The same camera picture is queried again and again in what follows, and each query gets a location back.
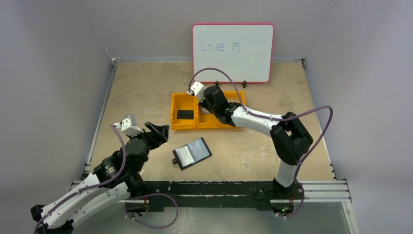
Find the pink framed whiteboard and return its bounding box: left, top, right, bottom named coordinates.
left=192, top=23, right=275, bottom=83

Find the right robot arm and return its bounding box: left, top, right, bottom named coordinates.
left=189, top=82, right=313, bottom=198

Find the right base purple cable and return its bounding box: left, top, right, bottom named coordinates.
left=274, top=184, right=308, bottom=221

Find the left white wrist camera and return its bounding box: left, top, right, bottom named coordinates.
left=112, top=115, right=144, bottom=137

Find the black card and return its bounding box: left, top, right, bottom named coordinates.
left=176, top=110, right=194, bottom=119

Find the aluminium frame rail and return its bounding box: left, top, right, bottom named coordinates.
left=66, top=180, right=352, bottom=203

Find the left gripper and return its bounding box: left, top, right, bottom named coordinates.
left=127, top=122, right=169, bottom=172

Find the left yellow bin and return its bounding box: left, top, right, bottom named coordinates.
left=170, top=93, right=196, bottom=130

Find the middle yellow bin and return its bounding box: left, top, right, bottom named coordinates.
left=193, top=96, right=222, bottom=130

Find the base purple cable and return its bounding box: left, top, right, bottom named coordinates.
left=274, top=184, right=308, bottom=221
left=124, top=192, right=179, bottom=229

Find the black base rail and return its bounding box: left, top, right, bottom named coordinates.
left=114, top=171, right=307, bottom=214

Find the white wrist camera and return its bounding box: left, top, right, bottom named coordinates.
left=187, top=81, right=207, bottom=101
left=112, top=115, right=144, bottom=137

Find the silver VIP card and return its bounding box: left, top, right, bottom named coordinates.
left=199, top=107, right=211, bottom=115

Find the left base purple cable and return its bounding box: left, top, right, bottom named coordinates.
left=124, top=192, right=179, bottom=229

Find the black leather card holder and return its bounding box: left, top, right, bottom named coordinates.
left=172, top=137, right=213, bottom=171

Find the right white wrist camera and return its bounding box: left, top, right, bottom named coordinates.
left=187, top=81, right=207, bottom=101

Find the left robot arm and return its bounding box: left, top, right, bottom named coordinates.
left=30, top=116, right=170, bottom=234

